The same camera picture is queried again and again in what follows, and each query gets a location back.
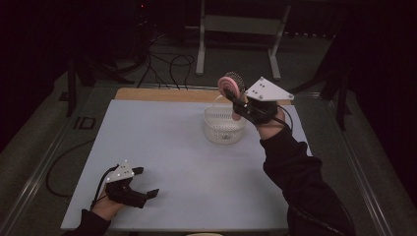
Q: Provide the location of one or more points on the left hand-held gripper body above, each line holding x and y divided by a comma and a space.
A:
119, 173

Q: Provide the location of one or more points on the wooden table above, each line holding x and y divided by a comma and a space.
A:
164, 95

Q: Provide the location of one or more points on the black tripod stand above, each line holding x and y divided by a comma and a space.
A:
72, 85
341, 98

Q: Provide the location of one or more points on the pale blue table mat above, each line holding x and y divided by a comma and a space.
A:
196, 177

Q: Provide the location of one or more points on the white plastic basket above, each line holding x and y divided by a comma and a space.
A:
221, 131

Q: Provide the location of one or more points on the pink hairbrush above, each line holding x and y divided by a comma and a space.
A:
229, 84

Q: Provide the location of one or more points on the person's right hand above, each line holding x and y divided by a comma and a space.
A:
272, 128

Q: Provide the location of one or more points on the person's left hand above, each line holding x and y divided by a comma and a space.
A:
106, 208

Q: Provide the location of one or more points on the grey metal stand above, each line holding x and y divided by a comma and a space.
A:
242, 24

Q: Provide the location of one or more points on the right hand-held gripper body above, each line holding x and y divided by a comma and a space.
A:
267, 91

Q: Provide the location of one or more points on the metal floor rail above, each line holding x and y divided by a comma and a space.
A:
36, 183
360, 187

